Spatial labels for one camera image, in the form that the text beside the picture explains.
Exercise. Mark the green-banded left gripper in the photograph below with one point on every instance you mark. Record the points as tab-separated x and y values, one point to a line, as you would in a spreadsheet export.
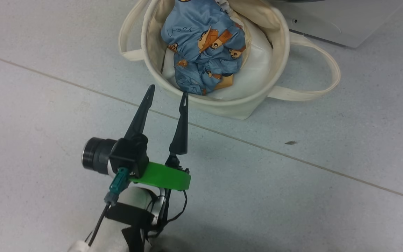
166	178

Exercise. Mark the blue cartoon print garment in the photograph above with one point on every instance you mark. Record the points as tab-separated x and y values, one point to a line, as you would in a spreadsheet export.
201	38

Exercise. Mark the cream fabric laundry basket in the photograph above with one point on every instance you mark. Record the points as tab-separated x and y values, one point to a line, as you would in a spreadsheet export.
243	105

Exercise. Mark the white washing machine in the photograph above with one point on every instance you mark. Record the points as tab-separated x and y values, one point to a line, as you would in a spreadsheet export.
345	21

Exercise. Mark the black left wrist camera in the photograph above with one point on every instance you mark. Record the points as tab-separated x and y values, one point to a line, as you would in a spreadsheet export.
131	155

